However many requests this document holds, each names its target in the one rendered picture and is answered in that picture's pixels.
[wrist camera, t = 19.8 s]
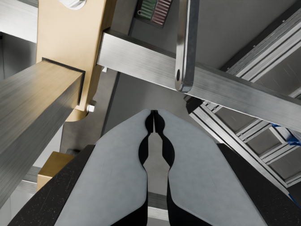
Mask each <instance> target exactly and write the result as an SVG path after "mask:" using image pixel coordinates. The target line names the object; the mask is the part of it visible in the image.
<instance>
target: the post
mask: <svg viewBox="0 0 301 226"><path fill-rule="evenodd" d="M82 78H83V72H81V71H79V70H75V69H72V68H69V67H66V66H63V65H59V64H57V63H54V62H51V61H47V60H42V61H40V62H38V63H36V64H34V65H32V66H30V67H28V68H26V69H24V70H22V71H20V72H18V73H16V74H14V75H12V76H10V77H8V78H6V79H4V80H2V81H0V209H1V208H2V206H3V205H4V204H5V202H6V201H7V199H8V198H9V197H10V196H11V194H12V193H13V191H14V190H15V189H16V187H17V186H18V184H19V183H20V182H21V180H22V179H23V178H24V176H25V175H26V174H27V172H28V171H29V170H30V168H31V167H32V165H33V164H34V163H35V162H36V160H37V159H38V157H39V156H40V155H41V153H42V152H43V151H44V149H45V148H46V146H47V145H48V144H49V143H50V141H51V140H52V138H53V137H54V136H55V134H56V133H57V132H58V130H59V129H60V128H61V126H62V125H63V123H64V122H65V121H66V119H67V118H68V117H69V115H70V114H71V113H72V111H73V110H74V109H75V107H76V106H77V104H78V101H79V96H80V90H81V85H82Z"/></svg>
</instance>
